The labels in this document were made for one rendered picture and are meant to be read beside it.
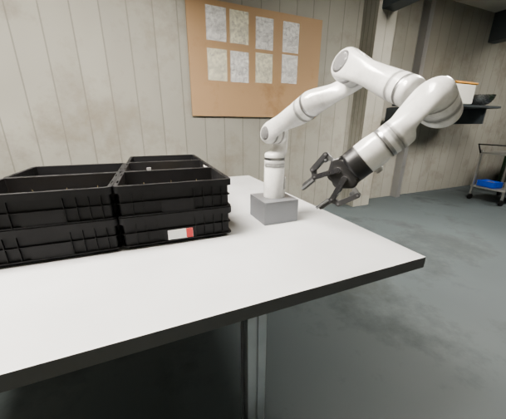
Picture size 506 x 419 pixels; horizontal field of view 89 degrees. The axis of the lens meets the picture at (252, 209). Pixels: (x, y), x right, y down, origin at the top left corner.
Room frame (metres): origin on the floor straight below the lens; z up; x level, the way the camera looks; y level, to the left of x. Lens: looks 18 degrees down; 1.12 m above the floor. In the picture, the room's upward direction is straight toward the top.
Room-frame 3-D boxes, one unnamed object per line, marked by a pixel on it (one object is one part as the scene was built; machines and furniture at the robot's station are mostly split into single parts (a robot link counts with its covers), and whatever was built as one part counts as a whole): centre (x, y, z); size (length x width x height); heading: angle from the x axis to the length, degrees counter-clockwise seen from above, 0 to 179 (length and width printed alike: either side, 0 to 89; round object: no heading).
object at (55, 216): (0.87, 0.69, 0.87); 0.40 x 0.30 x 0.11; 111
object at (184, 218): (1.01, 0.32, 0.76); 0.40 x 0.30 x 0.12; 111
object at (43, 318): (1.20, 0.46, 0.35); 1.60 x 1.60 x 0.70; 23
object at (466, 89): (3.89, -2.74, 1.54); 0.48 x 0.40 x 0.27; 113
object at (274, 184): (1.16, -0.10, 0.89); 0.09 x 0.09 x 0.17; 30
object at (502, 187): (3.92, -3.90, 0.44); 0.92 x 0.53 x 0.87; 113
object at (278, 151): (1.16, -0.10, 1.05); 0.09 x 0.09 x 0.17; 34
